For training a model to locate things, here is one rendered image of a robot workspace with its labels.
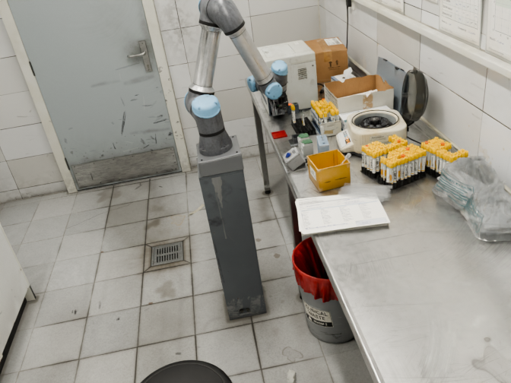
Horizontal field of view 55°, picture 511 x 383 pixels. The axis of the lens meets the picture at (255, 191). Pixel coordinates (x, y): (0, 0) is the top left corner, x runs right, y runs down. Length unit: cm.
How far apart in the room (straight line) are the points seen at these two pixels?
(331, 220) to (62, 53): 267
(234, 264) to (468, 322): 132
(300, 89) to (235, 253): 92
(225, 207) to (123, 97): 189
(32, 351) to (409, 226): 207
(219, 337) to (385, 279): 129
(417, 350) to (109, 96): 312
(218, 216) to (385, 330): 113
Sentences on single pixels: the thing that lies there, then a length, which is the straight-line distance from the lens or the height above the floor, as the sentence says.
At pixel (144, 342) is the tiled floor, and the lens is 273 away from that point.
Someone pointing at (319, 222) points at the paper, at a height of 89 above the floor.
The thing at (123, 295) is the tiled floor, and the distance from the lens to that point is 305.
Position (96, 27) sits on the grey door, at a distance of 382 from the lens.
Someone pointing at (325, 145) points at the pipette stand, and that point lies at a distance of 207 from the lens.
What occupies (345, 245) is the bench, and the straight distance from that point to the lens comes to 165.
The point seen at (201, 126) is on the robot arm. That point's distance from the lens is 213.
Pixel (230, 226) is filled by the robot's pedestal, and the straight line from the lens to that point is 232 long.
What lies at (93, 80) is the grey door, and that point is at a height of 88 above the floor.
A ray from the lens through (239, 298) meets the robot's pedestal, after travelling 260.
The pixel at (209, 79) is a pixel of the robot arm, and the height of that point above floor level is 123.
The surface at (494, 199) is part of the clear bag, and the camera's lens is 171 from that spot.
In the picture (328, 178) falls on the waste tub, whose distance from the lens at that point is 192.
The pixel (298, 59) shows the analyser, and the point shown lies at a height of 115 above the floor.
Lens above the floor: 189
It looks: 31 degrees down
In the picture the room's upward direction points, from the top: 9 degrees counter-clockwise
